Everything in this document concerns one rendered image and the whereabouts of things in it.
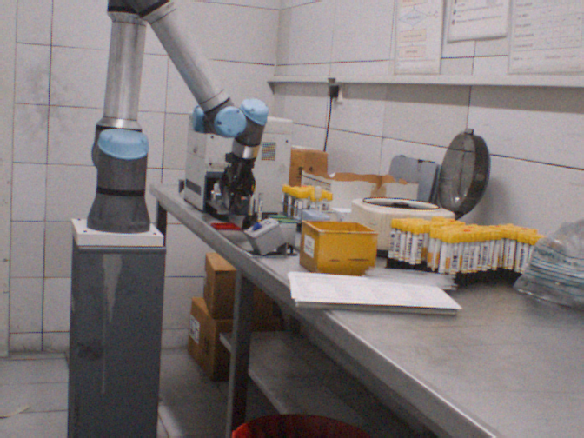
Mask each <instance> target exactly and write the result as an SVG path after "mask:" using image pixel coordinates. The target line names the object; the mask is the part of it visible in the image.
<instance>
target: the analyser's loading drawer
mask: <svg viewBox="0 0 584 438"><path fill-rule="evenodd" d="M205 202H206V203H207V204H209V205H211V206H212V207H214V208H215V209H216V210H217V214H222V215H239V213H240V209H239V207H238V206H237V205H236V206H235V207H234V208H233V210H231V211H227V210H226V208H225V207H224V204H223V201H222V196H221V194H216V199H215V200H214V192H212V196H211V197H206V198H205Z"/></svg>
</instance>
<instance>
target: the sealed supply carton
mask: <svg viewBox="0 0 584 438"><path fill-rule="evenodd" d="M328 156H329V153H327V152H325V151H322V150H318V149H314V148H311V147H307V146H295V145H291V156H290V167H289V186H290V187H294V186H296V187H299V188H300V187H301V186H302V171H303V170H307V171H322V172H327V174H328V163H329V161H328Z"/></svg>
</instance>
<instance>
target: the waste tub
mask: <svg viewBox="0 0 584 438"><path fill-rule="evenodd" d="M379 234H380V233H379V232H377V231H374V230H372V229H371V228H370V227H367V226H365V225H363V224H361V223H359V222H336V221H309V220H302V243H300V255H299V265H300V266H303V267H304V268H305V269H306V270H307V271H308V272H309V273H312V274H324V275H347V276H359V277H362V275H365V271H366V270H369V267H372V268H374V267H375V262H376V254H377V243H378V235H379Z"/></svg>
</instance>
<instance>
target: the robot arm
mask: <svg viewBox="0 0 584 438"><path fill-rule="evenodd" d="M175 3H176V0H108V9H107V15H108V16H109V17H110V19H111V20H112V28H111V39H110V47H109V57H108V68H107V77H106V88H105V98H104V108H103V118H102V119H101V120H99V121H98V122H96V129H95V138H94V142H93V144H92V147H91V159H92V162H93V164H94V166H95V167H96V196H95V199H94V201H93V203H92V205H91V208H90V212H89V214H88V217H87V227H88V228H89V229H91V230H95V231H98V232H105V233H113V234H141V233H146V232H150V226H151V220H150V217H149V214H148V210H147V206H146V202H145V183H146V170H147V160H148V157H149V139H148V137H147V136H146V135H144V134H142V127H141V126H140V124H139V123H138V122H137V111H138V102H139V93H140V83H141V82H142V73H143V56H144V46H145V37H146V28H147V25H148V24H149V26H150V27H151V29H152V30H153V31H154V33H155V35H156V37H158V38H159V40H160V42H161V43H162V46H163V47H164V49H165V50H166V52H167V54H168V55H169V58H170V59H171V61H172V63H173V64H174V65H175V66H176V69H177V71H178V73H179V75H180V76H181V78H182V79H183V81H184V82H185V83H186V84H187V86H188V87H189V89H190V91H191V94H192V95H193V97H194V98H195V100H196V102H197V103H198V104H197V105H196V106H195V108H194V111H193V119H192V124H193V129H194V131H195V132H200V133H203V134H206V133H210V134H216V136H220V137H222V138H226V139H230V138H234V140H233V143H232V147H231V148H232V151H231V152H229V153H225V160H224V162H226V163H231V165H230V164H229V165H227V167H225V168H224V171H223V174H221V177H220V179H219V183H218V185H219V189H220V193H221V196H222V201H223V204H224V207H225V208H226V210H227V211H231V210H233V208H234V207H235V206H236V205H237V206H238V207H239V209H240V208H241V207H242V198H243V197H249V195H251V197H253V194H254V189H255V185H256V180H255V178H254V175H253V171H252V169H253V168H254V167H255V164H254V162H255V161H256V158H257V156H258V152H259V149H260V146H262V143H261V141H262V134H263V131H265V128H266V124H267V123H268V117H269V107H268V105H267V104H266V103H263V102H262V101H259V100H256V99H249V100H248V99H247V100H244V101H242V104H241V105H240V107H236V106H235V105H234V104H233V102H232V100H231V99H230V97H229V94H228V92H227V90H225V89H224V88H223V86H222V84H221V82H220V80H219V79H218V77H217V75H216V73H215V71H214V70H213V68H212V66H211V65H210V63H209V61H208V59H207V57H206V56H205V55H204V53H203V51H201V48H200V46H199V45H198V43H197V41H196V40H195V38H194V37H193V35H192V33H191V32H190V30H189V27H188V26H187V24H186V22H185V21H184V19H183V17H182V15H181V13H180V12H179V10H178V8H177V7H176V6H175ZM253 184H254V188H253V191H252V187H253ZM231 194H234V195H233V196H232V200H231V198H230V195H231ZM230 200H231V201H230Z"/></svg>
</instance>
